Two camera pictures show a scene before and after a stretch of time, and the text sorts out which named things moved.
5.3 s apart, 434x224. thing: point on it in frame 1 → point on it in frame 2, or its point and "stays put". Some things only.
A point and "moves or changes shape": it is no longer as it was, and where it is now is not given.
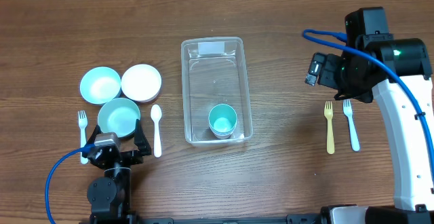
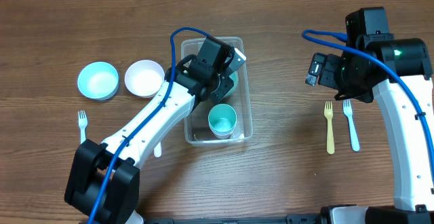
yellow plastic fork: [328, 113] stays put
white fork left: [83, 122] stays put
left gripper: [137, 157] → [224, 83]
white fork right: [355, 138] stays put
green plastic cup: [222, 119] stays put
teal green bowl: [119, 115] → [235, 78]
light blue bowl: [100, 84] moves or changes shape
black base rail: [300, 218] stays put
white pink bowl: [141, 83] moves or changes shape
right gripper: [329, 63] stays put
